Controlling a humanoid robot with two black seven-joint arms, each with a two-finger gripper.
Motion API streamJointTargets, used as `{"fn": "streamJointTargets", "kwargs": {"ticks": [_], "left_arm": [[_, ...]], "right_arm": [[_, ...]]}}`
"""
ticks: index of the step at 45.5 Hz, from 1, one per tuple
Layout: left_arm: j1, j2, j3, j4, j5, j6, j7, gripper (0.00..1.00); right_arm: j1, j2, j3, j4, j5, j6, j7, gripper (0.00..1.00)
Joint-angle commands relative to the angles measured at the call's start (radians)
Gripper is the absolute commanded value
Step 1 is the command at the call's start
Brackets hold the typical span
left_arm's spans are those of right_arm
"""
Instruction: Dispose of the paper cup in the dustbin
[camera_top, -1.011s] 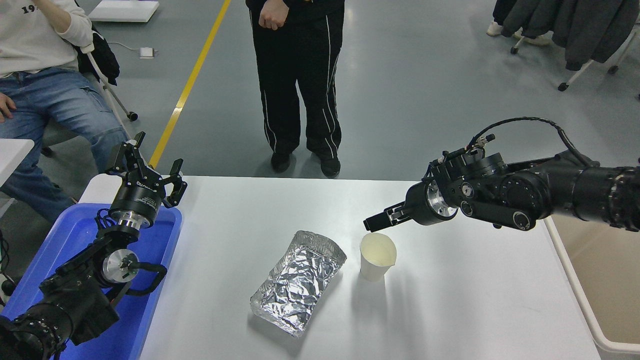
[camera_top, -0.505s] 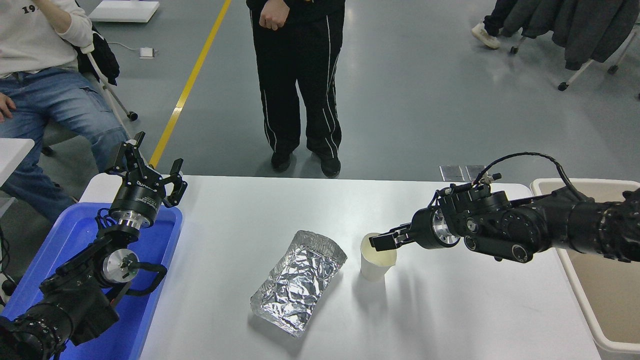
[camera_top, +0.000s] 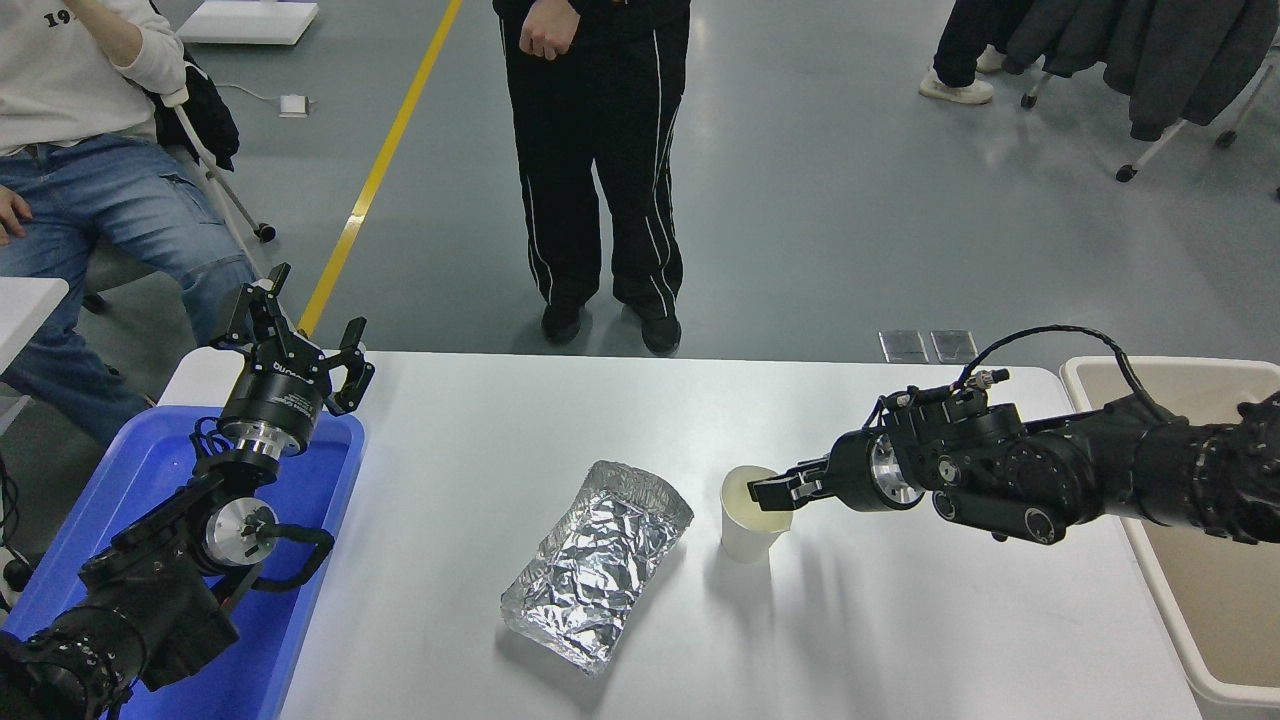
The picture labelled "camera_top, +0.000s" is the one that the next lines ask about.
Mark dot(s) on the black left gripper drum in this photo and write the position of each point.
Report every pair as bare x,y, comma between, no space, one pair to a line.
275,400

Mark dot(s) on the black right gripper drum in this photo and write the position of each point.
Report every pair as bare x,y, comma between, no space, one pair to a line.
850,470

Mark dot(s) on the pale paper cup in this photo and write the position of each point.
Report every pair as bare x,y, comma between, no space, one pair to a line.
745,540

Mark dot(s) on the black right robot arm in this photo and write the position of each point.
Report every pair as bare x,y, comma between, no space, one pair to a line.
1060,480

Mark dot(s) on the seated person's hand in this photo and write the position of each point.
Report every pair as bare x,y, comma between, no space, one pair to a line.
10,215

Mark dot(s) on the standing person's hand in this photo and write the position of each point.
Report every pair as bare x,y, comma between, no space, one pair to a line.
545,30

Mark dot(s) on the blue plastic tray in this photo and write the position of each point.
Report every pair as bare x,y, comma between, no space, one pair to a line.
310,490

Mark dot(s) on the metal floor socket plate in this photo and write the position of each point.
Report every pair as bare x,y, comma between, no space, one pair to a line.
956,347
904,347

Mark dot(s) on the crumpled silver foil tray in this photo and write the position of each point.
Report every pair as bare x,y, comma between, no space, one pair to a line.
595,570

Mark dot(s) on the seated person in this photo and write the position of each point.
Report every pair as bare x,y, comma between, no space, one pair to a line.
100,200

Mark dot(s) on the black garment on chair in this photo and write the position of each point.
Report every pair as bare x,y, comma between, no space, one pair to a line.
205,120

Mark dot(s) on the white power adapter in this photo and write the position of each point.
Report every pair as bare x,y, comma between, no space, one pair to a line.
294,105

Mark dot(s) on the small white side table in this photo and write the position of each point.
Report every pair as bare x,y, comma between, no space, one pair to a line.
25,310

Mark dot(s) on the flat white board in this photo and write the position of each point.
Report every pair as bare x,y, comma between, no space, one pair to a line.
250,22

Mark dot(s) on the standing person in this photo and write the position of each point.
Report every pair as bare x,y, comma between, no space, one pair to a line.
590,150

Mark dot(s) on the large pale bin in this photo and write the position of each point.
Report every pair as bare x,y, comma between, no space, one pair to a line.
1220,600

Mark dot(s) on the wheeled chair under coats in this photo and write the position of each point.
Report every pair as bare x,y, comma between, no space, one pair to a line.
1150,155

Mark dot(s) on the walking person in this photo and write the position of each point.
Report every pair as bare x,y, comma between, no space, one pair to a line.
965,40

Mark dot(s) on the white frame wheeled chair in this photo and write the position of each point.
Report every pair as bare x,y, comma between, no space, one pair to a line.
215,170

